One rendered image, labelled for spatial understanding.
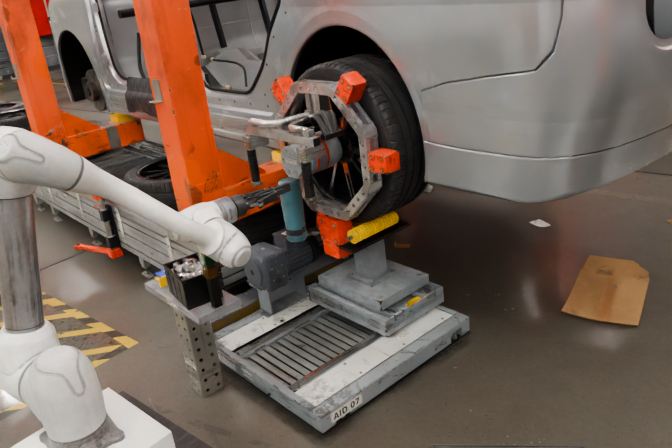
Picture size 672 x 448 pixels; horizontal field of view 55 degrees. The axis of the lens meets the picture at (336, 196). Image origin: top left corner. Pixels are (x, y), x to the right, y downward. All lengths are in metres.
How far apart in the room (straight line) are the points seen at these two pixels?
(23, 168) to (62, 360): 0.50
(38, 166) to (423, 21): 1.27
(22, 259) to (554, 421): 1.74
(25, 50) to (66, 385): 2.94
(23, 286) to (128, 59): 3.00
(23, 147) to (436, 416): 1.60
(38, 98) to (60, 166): 2.78
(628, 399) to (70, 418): 1.80
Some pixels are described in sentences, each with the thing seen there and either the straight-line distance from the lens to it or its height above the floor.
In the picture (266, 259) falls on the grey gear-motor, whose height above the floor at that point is 0.39.
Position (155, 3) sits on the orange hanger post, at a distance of 2.59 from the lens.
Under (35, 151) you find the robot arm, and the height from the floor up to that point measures 1.20.
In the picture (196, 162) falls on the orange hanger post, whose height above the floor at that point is 0.83.
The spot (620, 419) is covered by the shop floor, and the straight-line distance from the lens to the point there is 2.45.
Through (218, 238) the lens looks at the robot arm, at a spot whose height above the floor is 0.84.
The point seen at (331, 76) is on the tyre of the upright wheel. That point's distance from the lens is 2.48.
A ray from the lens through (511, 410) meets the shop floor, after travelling 2.44.
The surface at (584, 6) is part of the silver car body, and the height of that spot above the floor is 1.34.
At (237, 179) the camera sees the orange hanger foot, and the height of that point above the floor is 0.70.
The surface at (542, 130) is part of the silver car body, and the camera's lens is 2.02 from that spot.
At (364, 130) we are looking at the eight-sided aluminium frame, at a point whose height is 0.97.
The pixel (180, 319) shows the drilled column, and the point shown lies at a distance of 2.54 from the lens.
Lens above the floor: 1.53
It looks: 20 degrees down
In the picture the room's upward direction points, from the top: 7 degrees counter-clockwise
